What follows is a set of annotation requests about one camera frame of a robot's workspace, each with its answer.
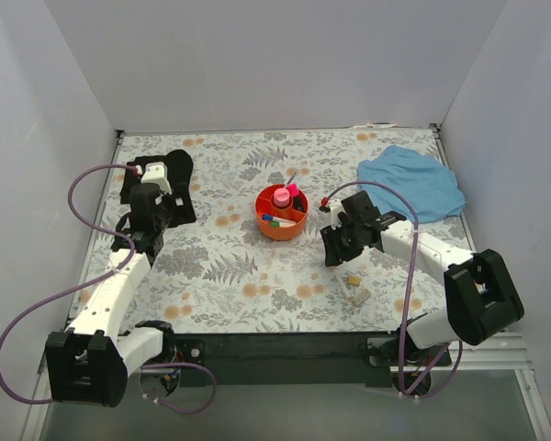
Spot yellow eraser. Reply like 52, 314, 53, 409
346, 276, 362, 287

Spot white eraser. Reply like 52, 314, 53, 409
352, 289, 371, 307

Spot green pen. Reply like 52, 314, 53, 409
269, 220, 297, 228

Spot orange round organizer container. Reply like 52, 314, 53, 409
254, 184, 309, 242

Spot black pink highlighter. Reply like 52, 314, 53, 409
287, 184, 304, 212

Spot blue capped marker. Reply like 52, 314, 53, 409
262, 214, 286, 222

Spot pink capped tube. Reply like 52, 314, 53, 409
273, 187, 292, 209

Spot purple gel pen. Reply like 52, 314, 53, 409
286, 171, 298, 187

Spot orange capped marker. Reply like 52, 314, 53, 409
335, 274, 354, 302

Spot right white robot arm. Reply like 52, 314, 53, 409
320, 191, 524, 366

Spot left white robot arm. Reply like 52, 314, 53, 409
45, 182, 196, 407

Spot black cloth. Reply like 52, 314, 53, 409
119, 150, 194, 205

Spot floral table mat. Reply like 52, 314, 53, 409
115, 129, 444, 333

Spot blue cloth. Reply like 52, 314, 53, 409
357, 145, 466, 223

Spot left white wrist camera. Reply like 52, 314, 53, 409
141, 162, 172, 194

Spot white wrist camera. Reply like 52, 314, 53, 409
141, 162, 172, 194
320, 198, 347, 230

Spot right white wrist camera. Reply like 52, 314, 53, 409
320, 198, 347, 230

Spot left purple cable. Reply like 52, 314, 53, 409
0, 164, 217, 415

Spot purple cable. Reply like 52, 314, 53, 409
0, 164, 217, 415
323, 180, 464, 401

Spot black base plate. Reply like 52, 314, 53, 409
123, 331, 454, 390

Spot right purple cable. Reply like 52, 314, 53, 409
323, 180, 464, 401

